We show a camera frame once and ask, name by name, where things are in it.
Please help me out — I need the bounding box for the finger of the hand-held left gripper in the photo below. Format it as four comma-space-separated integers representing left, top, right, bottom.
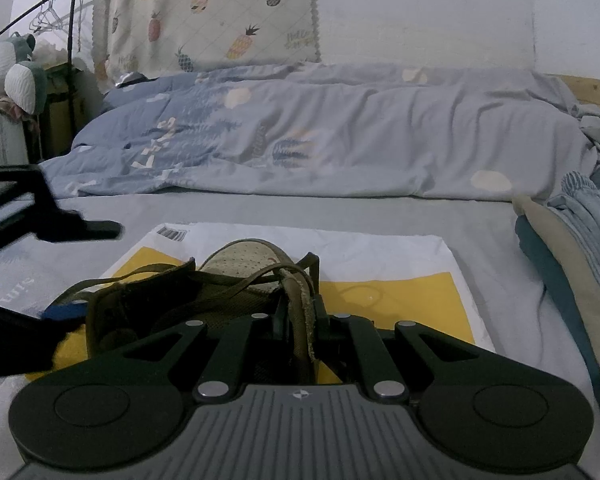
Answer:
0, 301, 89, 381
0, 163, 125, 262

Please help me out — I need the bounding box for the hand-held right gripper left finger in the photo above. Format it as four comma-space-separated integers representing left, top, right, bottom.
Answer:
125, 300, 288, 405

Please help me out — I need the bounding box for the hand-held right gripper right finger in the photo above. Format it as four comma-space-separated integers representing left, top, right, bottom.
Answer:
315, 297, 477, 405

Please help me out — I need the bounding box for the olive shoelace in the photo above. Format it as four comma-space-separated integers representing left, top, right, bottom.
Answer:
47, 252, 323, 322

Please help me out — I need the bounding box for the olive suede shoe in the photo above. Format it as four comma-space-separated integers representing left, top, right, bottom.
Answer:
84, 238, 333, 387

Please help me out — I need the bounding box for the white yellow plastic mailer bag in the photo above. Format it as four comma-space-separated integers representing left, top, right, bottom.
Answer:
24, 221, 497, 387

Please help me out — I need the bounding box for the white storage box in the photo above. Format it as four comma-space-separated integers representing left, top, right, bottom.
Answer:
0, 110, 32, 169

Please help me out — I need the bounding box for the brown cardboard box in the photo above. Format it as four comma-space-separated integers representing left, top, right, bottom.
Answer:
44, 62, 89, 157

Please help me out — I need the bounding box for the grey printed bed sheet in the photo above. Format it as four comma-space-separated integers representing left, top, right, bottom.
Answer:
0, 190, 600, 480

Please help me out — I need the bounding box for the pink checked cloth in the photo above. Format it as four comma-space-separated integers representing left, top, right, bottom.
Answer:
0, 94, 37, 124

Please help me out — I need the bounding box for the small shiny silver object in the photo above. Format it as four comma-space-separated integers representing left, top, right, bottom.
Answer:
111, 72, 147, 89

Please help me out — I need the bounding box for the black metal clothes rack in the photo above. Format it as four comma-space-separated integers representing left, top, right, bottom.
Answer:
0, 0, 92, 132

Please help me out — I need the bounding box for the white grey plush toy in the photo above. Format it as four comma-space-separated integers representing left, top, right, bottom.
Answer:
0, 32, 49, 117

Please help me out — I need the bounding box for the blue-grey printed quilt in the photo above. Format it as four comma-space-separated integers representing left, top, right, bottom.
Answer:
37, 62, 600, 202

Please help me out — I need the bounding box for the pineapple print curtain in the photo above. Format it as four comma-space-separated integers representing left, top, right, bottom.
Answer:
92, 0, 324, 84

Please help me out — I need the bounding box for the wooden headboard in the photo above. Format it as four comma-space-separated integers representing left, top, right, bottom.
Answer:
555, 74, 600, 117

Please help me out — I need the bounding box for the white wire clothes hanger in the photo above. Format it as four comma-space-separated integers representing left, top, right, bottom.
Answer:
29, 0, 65, 37

